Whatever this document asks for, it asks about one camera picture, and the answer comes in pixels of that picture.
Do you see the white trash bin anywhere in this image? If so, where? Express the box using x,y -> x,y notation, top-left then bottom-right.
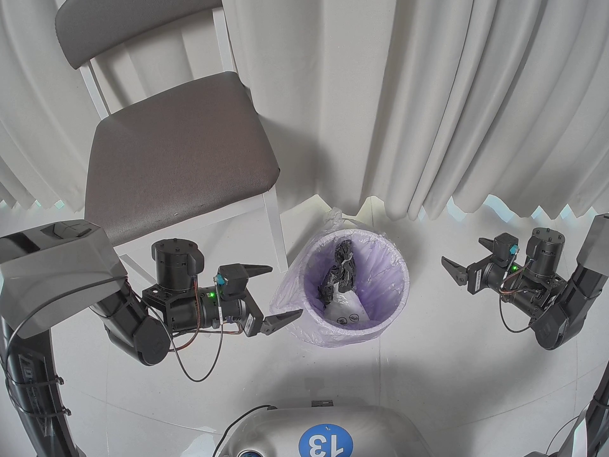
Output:
297,229 -> 411,346

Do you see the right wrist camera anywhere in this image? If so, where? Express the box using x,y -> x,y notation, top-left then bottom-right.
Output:
491,232 -> 520,269

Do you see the black plastic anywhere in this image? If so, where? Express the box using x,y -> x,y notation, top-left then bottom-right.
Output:
320,240 -> 358,304

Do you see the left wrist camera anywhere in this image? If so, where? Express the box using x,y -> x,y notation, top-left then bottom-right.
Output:
215,264 -> 249,302

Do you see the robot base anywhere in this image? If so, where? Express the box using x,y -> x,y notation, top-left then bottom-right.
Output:
188,399 -> 429,457

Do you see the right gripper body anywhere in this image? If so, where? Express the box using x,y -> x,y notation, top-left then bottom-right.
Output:
466,254 -> 525,298

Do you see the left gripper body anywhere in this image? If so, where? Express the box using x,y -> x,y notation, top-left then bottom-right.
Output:
164,295 -> 265,339

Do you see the white printed wrapper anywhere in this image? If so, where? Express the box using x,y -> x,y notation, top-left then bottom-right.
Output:
324,288 -> 368,333

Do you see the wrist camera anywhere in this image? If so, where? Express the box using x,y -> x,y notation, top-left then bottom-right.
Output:
215,264 -> 249,302
491,232 -> 520,269

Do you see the purple plastic bag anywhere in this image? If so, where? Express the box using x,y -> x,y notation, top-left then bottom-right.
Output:
270,207 -> 411,349

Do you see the black cable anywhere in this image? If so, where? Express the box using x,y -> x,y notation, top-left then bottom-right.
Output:
221,405 -> 278,451
499,293 -> 537,334
170,331 -> 227,383

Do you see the grey and white chair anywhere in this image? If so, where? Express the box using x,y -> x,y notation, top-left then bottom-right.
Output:
55,0 -> 289,281

